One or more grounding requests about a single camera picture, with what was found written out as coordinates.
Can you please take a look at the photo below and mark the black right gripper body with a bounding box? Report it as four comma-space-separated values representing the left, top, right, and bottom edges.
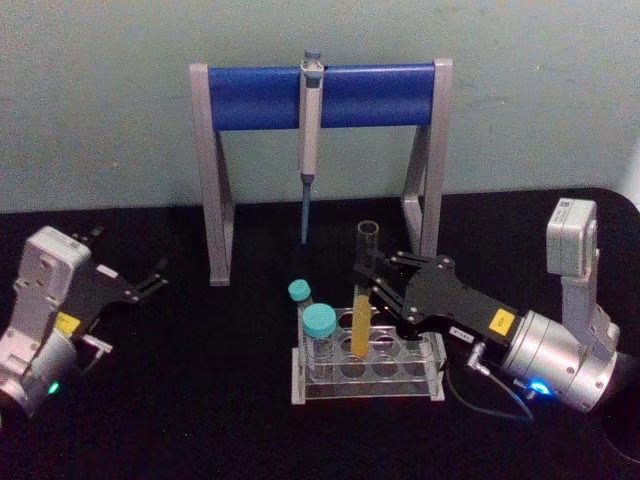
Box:
402, 254, 527, 352

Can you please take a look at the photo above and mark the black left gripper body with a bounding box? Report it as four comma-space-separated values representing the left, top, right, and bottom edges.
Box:
56, 261, 140, 342

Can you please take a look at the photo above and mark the clear tube with yellow liquid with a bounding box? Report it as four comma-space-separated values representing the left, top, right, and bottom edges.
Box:
351, 220, 382, 359

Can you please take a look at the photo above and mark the wide tube with teal cap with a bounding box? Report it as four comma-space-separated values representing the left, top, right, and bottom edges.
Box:
301, 302, 340, 377

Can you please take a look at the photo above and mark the clear plastic tube rack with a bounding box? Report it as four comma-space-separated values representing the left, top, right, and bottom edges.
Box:
290, 306, 448, 406

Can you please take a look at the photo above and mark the small tube with teal cap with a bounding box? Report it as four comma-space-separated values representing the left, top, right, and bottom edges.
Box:
287, 279, 315, 307

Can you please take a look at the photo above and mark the black table cloth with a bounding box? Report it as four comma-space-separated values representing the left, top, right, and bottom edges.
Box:
0, 186, 640, 480

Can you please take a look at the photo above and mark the grey pipette with blue tip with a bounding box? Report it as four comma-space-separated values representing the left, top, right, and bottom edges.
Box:
297, 48, 327, 246

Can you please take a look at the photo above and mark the grey stand with blue bar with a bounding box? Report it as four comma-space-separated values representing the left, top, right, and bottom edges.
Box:
188, 58, 454, 287

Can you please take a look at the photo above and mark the thin dark left gripper cable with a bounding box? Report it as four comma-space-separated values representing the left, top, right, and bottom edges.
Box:
78, 333, 114, 377

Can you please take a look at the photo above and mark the thin dark gripper cable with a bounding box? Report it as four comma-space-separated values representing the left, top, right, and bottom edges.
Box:
443, 341, 536, 422
78, 333, 114, 377

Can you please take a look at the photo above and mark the thin dark right gripper cable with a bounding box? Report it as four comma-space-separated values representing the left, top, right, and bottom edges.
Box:
443, 341, 536, 422

